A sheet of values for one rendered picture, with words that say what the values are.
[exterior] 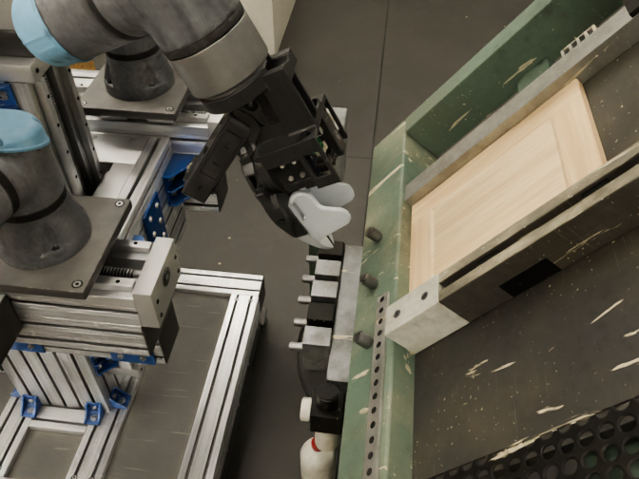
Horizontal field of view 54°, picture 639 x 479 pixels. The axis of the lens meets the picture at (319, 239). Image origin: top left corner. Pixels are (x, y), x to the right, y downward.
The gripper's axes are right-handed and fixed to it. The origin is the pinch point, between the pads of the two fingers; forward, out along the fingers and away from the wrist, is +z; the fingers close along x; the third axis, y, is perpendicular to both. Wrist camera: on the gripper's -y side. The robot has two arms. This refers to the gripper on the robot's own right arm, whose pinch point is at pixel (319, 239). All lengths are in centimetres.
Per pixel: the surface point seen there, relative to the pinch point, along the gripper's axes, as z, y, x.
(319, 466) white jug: 102, -57, 30
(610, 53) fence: 24, 35, 55
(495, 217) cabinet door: 35, 11, 35
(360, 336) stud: 40.4, -15.7, 20.0
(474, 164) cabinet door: 36, 8, 52
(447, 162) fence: 36, 2, 56
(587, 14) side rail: 28, 34, 79
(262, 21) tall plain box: 67, -109, 272
